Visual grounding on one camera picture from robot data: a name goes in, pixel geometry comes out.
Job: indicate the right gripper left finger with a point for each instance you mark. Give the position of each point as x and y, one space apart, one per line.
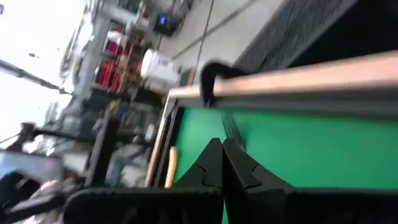
208 180

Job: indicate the green table mat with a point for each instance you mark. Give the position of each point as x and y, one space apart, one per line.
311 155

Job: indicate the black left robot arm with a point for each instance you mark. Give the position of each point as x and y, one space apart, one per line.
102 149

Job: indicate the black computer blue lights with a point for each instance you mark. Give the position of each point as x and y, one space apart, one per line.
164 23

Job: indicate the red shelf rack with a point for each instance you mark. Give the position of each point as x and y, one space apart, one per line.
109 71

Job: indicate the grey monitor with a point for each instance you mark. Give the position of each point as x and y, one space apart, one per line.
31 166

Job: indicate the white bucket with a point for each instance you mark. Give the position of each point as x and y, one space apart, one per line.
158 70

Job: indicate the black table clamp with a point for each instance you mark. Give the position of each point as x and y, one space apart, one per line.
206 81

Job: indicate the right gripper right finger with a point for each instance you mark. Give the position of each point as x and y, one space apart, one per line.
245 186

